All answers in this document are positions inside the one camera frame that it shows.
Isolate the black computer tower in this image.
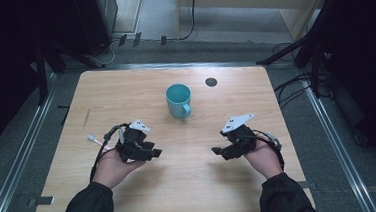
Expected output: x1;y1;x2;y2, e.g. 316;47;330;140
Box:
69;0;122;59

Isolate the dark round table grommet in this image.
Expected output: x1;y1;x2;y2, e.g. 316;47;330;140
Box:
204;76;219;89

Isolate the metal floor rail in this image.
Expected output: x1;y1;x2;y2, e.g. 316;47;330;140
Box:
0;69;67;212
298;72;376;212

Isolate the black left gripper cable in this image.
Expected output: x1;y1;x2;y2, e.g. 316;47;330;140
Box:
85;122;135;183

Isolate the white floor cable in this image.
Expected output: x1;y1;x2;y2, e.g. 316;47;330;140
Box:
87;36;124;69

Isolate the white pink cable plug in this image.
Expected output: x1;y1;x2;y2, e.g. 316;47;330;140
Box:
86;131;114;153

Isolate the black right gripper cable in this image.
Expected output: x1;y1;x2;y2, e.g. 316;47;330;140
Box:
253;127;286;174

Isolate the bundle of black floor cables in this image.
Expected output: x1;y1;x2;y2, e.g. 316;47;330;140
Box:
270;38;335;112

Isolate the teal cup with handle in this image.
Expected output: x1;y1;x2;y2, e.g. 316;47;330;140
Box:
164;82;194;121

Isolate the black hanging cable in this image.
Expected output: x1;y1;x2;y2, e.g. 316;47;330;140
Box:
174;0;201;43

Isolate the person's right hand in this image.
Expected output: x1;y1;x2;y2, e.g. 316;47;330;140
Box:
241;135;285;182

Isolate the light wooden cabinet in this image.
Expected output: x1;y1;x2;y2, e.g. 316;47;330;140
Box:
174;0;338;51

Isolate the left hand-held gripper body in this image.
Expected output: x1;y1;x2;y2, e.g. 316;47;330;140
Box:
113;117;158;164

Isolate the black metal stand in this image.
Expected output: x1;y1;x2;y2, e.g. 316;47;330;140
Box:
252;0;340;103
32;35;110;108

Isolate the person's left hand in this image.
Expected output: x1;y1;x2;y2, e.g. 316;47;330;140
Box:
90;144;148;191

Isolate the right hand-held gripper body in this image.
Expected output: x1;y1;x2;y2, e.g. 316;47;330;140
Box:
219;112;260;159

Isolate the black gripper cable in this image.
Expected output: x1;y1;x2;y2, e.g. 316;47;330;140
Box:
85;122;135;183
253;127;286;174

